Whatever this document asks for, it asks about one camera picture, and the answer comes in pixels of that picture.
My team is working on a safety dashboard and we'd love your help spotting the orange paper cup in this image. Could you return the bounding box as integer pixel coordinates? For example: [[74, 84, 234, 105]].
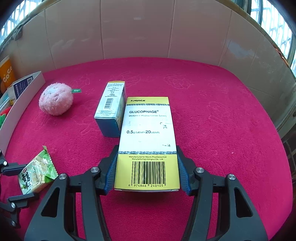
[[0, 57, 16, 88]]

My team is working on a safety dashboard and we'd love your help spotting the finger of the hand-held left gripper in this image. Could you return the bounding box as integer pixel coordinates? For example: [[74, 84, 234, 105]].
[[0, 193, 40, 229], [0, 151, 28, 177]]

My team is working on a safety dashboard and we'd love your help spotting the pink table cloth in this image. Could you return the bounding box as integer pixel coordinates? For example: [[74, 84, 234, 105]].
[[0, 57, 293, 241]]

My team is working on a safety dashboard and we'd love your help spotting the yellow and white medicine box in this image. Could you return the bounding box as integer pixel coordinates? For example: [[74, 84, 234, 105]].
[[114, 97, 181, 192]]

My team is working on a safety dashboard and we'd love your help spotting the pink plush toy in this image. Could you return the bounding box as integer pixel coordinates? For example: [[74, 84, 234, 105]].
[[38, 83, 82, 116]]

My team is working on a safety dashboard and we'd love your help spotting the small teal medicine box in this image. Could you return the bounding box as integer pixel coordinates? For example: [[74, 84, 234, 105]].
[[94, 81, 127, 138]]

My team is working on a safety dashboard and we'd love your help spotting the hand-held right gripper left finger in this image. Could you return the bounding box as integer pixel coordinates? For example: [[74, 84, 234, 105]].
[[24, 145, 119, 241]]

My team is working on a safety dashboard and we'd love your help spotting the green snack packet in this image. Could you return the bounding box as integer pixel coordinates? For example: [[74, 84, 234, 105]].
[[18, 146, 58, 195]]

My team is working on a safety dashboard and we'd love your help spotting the barred window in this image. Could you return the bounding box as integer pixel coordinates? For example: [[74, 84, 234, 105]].
[[240, 0, 296, 67], [0, 0, 44, 44]]

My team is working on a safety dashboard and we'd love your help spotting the white cardboard box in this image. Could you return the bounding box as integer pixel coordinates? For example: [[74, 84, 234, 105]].
[[0, 71, 46, 150]]

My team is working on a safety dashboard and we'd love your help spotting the blue and white medicine box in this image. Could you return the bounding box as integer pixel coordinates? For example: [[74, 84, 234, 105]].
[[7, 77, 35, 105]]

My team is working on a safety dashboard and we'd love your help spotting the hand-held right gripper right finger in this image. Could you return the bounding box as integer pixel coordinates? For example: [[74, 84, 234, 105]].
[[176, 146, 269, 241]]

